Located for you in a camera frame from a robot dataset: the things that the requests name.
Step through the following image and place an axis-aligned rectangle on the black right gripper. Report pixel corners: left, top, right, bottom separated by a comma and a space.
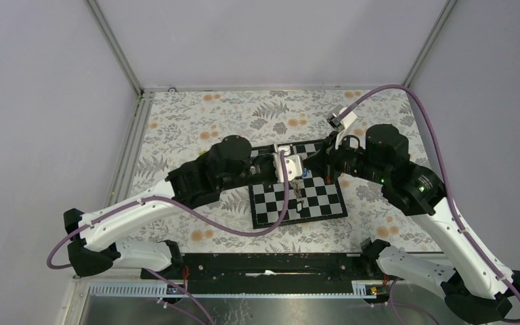
301, 129, 389, 184

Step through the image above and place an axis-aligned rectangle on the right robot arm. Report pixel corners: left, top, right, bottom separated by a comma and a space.
304, 124, 520, 324

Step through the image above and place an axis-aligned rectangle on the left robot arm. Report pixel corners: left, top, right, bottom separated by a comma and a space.
64, 135, 290, 278

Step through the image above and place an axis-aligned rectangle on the black white chessboard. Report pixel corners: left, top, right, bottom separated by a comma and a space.
244, 139, 349, 230

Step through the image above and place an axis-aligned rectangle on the floral table cloth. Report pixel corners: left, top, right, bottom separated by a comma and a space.
130, 88, 439, 253

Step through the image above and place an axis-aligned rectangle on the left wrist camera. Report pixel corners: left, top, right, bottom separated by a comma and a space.
272, 144, 305, 183

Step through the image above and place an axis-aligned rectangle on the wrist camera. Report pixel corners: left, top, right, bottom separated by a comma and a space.
326, 105, 358, 150
272, 144, 305, 183

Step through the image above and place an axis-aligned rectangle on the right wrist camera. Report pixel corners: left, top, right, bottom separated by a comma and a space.
326, 105, 358, 150

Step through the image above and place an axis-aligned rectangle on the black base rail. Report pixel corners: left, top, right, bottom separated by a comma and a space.
159, 253, 394, 296

